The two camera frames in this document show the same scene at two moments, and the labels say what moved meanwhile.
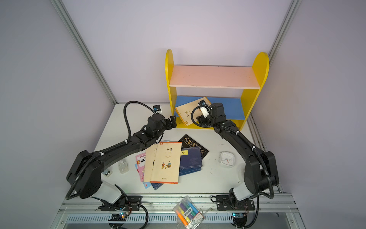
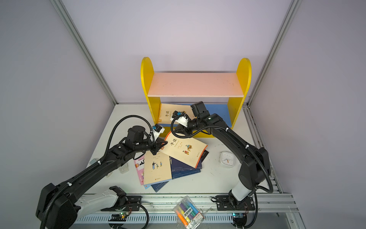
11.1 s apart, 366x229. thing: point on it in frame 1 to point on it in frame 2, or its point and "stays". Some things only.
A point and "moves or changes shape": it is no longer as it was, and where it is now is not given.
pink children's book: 141,159 stays
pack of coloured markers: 189,215 stays
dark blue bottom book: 156,185 stays
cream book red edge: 166,163 to 188,150
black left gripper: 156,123 to 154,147
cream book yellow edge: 184,110 moves or changes shape
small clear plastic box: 123,167 stays
